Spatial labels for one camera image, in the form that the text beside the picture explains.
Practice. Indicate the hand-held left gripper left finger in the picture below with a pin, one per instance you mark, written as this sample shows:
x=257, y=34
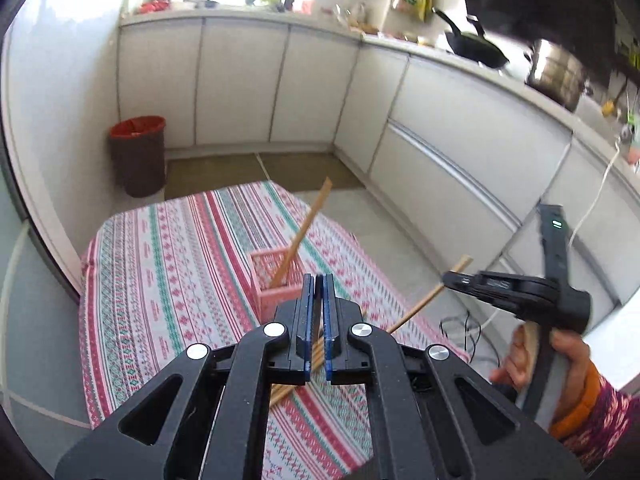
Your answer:
x=308, y=325

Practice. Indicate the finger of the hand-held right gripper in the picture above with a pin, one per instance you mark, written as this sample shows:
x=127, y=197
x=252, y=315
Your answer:
x=462, y=282

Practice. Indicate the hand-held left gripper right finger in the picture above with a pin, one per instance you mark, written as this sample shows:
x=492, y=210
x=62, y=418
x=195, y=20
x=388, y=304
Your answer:
x=328, y=330

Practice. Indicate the wooden chopstick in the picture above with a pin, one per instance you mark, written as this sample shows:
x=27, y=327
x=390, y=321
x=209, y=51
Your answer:
x=430, y=296
x=300, y=237
x=318, y=355

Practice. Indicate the pink plastic utensil basket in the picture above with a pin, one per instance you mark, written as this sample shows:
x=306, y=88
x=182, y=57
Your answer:
x=270, y=280

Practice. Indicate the person's right forearm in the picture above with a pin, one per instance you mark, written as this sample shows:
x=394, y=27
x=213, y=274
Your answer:
x=600, y=420

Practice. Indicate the person's right hand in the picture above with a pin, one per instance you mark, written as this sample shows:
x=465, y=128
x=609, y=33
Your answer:
x=570, y=360

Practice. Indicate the striped patterned tablecloth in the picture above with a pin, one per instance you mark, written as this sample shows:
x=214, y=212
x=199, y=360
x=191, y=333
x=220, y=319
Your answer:
x=165, y=280

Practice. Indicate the white kitchen cabinets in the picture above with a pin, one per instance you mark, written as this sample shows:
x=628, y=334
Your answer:
x=440, y=125

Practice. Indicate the steel cooking pot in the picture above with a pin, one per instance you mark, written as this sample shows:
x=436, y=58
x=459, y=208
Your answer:
x=555, y=77

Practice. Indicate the black wok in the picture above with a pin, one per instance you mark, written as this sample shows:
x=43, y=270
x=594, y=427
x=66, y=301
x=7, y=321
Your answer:
x=475, y=47

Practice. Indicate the brown trash bin red bag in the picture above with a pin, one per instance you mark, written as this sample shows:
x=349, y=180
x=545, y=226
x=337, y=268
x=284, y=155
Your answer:
x=137, y=155

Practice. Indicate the yellow green snack packets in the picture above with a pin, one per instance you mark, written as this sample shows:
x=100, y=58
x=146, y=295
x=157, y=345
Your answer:
x=415, y=6

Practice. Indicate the red packet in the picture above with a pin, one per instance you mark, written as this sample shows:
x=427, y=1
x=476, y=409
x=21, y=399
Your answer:
x=152, y=7

